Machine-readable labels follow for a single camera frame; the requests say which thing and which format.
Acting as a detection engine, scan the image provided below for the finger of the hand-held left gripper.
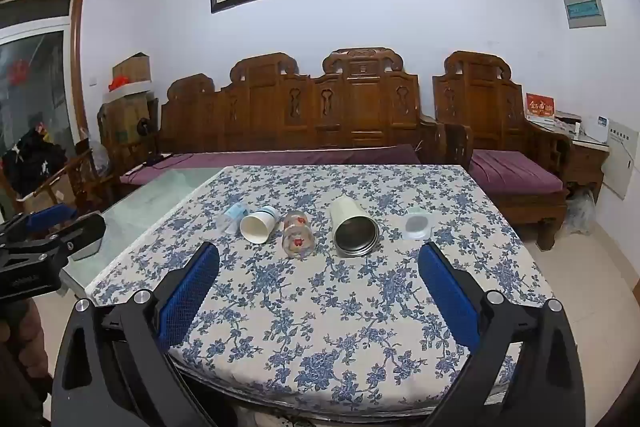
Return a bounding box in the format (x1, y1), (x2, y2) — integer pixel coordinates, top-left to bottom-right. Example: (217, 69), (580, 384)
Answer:
(0, 204), (79, 251)
(47, 213), (107, 261)

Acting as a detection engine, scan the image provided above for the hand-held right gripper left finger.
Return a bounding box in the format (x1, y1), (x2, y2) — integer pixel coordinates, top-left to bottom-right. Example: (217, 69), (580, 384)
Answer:
(52, 242), (221, 427)

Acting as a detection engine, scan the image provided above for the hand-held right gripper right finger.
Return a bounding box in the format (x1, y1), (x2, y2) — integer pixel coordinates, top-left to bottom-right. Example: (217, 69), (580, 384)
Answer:
(417, 242), (586, 427)

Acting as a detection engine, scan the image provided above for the person's left forearm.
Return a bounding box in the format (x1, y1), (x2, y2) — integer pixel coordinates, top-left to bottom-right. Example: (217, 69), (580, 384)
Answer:
(0, 297), (54, 427)

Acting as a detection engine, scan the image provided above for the clear plastic cup blue print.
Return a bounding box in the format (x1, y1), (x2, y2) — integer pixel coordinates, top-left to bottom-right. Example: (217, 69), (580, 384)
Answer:
(218, 203), (251, 235)

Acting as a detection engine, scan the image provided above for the white paper cup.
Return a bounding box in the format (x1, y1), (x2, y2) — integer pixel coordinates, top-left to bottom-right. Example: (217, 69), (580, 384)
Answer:
(240, 205), (279, 245)

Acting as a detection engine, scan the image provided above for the cream steel tumbler cup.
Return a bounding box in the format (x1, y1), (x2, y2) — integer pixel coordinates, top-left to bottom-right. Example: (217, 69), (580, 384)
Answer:
(330, 195), (381, 259)

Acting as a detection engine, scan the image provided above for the glass cup red print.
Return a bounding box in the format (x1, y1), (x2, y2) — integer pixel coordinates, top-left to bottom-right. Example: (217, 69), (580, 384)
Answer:
(282, 210), (316, 260)

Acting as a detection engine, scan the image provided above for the light wooden chair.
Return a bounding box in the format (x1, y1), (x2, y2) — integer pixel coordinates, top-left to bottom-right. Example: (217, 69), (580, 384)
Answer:
(20, 139), (122, 214)

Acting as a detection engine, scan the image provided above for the pile of dark clothes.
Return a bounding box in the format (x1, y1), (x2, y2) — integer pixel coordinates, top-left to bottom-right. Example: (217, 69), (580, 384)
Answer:
(0, 127), (69, 198)

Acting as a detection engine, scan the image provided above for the large brown cardboard box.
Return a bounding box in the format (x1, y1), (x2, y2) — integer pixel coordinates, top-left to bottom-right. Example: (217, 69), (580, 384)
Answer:
(97, 92), (160, 148)

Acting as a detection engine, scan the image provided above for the blue floral tablecloth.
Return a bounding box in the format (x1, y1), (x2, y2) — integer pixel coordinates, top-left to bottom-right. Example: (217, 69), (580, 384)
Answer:
(85, 164), (556, 414)

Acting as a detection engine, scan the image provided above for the square purple seat cushion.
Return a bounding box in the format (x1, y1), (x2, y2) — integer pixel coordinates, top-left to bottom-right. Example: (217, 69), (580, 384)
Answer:
(470, 149), (569, 196)

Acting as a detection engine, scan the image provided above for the red paper window decoration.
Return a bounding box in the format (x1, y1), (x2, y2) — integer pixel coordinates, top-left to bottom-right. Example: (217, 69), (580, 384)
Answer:
(6, 59), (31, 88)

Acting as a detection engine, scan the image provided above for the wooden framed glass door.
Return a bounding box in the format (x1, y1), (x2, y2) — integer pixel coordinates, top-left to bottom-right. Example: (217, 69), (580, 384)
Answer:
(0, 0), (89, 218)

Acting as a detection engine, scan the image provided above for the clear plastic bag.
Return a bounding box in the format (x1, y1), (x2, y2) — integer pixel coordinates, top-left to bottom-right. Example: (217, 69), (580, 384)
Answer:
(567, 189), (599, 236)

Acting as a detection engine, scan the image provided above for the long purple sofa cushion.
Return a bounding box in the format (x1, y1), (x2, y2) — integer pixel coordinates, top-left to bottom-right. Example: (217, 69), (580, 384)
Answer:
(120, 144), (422, 186)

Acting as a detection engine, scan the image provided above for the small brown cardboard box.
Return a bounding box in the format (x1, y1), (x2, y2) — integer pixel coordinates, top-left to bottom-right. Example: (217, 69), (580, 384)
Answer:
(112, 52), (152, 84)

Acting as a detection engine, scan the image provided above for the wooden side table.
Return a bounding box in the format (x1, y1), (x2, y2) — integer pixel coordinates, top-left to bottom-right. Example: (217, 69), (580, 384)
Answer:
(530, 119), (611, 208)

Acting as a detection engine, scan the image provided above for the carved wooden armchair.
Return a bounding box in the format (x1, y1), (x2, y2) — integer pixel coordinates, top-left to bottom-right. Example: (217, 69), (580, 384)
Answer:
(432, 51), (574, 253)

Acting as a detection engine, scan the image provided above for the red gift box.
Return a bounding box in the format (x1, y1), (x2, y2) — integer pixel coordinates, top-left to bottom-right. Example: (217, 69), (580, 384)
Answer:
(525, 93), (557, 120)

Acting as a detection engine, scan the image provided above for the carved wooden sofa bench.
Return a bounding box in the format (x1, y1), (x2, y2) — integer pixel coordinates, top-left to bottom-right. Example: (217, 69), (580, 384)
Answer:
(157, 48), (473, 168)

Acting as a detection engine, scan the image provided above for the white box blue label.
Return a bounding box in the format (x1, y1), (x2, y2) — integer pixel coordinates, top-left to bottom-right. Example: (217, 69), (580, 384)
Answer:
(582, 117), (611, 142)

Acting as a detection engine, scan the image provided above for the white flat wall panel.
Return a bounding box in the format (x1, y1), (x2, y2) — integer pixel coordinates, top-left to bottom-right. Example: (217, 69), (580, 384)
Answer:
(602, 119), (640, 200)

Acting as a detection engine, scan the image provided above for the grey wall electrical panel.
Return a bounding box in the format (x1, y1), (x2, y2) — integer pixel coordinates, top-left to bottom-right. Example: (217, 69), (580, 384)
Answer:
(562, 0), (608, 30)

